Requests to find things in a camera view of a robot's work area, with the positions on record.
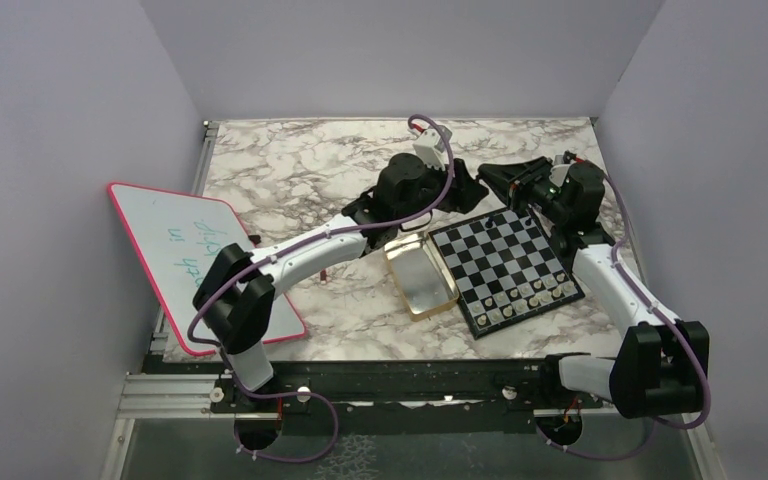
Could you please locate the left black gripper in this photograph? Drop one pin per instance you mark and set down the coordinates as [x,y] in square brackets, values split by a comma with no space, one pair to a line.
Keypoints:
[466,192]

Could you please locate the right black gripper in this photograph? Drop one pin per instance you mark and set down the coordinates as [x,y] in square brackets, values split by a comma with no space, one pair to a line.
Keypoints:
[507,179]

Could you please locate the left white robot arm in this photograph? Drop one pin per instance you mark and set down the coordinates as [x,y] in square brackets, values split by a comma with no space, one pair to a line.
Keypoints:
[235,299]

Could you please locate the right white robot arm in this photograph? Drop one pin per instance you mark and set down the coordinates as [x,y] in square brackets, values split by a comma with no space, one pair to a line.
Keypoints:
[660,369]

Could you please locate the black white chessboard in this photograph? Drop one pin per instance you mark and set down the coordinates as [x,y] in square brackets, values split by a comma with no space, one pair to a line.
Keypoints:
[507,263]

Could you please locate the gold metal tin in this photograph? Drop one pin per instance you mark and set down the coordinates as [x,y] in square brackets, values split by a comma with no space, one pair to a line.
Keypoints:
[425,284]

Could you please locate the red framed whiteboard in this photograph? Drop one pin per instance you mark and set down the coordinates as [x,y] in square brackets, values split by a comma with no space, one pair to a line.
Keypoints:
[176,237]

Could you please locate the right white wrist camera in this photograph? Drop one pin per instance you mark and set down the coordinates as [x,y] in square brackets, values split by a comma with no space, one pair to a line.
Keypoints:
[560,167]

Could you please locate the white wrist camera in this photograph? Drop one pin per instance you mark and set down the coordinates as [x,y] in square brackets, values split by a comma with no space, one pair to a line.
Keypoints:
[560,167]
[429,147]

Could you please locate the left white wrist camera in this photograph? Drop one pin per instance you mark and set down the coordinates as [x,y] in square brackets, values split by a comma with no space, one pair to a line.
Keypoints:
[429,147]

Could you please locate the black table front rail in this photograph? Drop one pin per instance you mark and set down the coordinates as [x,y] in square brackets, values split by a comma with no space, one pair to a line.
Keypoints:
[387,398]

